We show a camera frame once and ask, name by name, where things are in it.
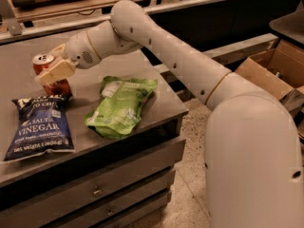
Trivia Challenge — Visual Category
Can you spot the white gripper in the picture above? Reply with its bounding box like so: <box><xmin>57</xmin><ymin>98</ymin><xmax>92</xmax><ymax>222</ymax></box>
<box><xmin>35</xmin><ymin>31</ymin><xmax>102</xmax><ymax>86</ymax></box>

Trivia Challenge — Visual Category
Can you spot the red coke can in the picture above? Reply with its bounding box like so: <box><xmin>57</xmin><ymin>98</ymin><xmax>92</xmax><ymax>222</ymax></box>
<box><xmin>32</xmin><ymin>53</ymin><xmax>71</xmax><ymax>95</ymax></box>

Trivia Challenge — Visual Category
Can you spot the blue salt vinegar chip bag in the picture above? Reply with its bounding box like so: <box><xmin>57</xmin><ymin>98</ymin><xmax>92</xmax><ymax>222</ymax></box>
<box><xmin>4</xmin><ymin>94</ymin><xmax>74</xmax><ymax>162</ymax></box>

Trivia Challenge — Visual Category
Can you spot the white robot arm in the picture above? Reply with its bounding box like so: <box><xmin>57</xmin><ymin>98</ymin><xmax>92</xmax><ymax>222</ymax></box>
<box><xmin>36</xmin><ymin>0</ymin><xmax>304</xmax><ymax>228</ymax></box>

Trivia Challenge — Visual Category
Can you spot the green chip bag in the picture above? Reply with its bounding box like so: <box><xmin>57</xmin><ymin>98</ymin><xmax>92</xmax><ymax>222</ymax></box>
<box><xmin>85</xmin><ymin>76</ymin><xmax>158</xmax><ymax>140</ymax></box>

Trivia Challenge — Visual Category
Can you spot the grey drawer cabinet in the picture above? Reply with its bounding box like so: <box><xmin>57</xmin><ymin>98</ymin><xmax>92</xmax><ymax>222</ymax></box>
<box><xmin>0</xmin><ymin>116</ymin><xmax>187</xmax><ymax>228</ymax></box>

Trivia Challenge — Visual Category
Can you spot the cardboard box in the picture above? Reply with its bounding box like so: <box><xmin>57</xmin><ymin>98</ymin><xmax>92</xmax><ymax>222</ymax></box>
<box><xmin>235</xmin><ymin>40</ymin><xmax>304</xmax><ymax>116</ymax></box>

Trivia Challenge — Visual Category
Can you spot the metal rail frame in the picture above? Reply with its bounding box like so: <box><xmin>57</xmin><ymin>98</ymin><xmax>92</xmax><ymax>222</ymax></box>
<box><xmin>0</xmin><ymin>0</ymin><xmax>298</xmax><ymax>46</ymax></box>

